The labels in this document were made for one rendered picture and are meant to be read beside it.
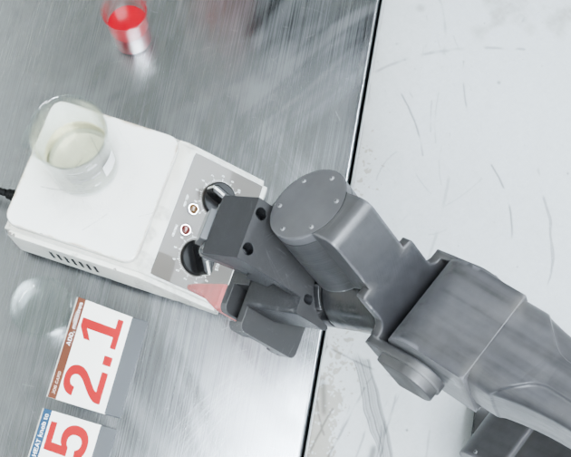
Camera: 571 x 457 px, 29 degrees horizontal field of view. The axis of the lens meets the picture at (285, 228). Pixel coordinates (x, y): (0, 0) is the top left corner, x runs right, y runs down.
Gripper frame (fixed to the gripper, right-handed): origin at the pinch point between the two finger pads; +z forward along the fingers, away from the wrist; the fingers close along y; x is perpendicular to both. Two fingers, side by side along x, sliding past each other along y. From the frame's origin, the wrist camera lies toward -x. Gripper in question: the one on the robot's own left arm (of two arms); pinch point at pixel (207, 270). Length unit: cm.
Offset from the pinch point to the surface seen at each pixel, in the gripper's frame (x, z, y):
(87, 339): 1.9, 13.7, 7.2
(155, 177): -1.7, 8.7, -7.2
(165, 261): 2.3, 8.1, -1.0
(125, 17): -3.6, 19.9, -22.9
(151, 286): 3.2, 9.7, 1.2
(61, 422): 2.2, 13.2, 14.6
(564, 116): 26.3, -10.9, -28.5
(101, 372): 4.3, 13.2, 9.3
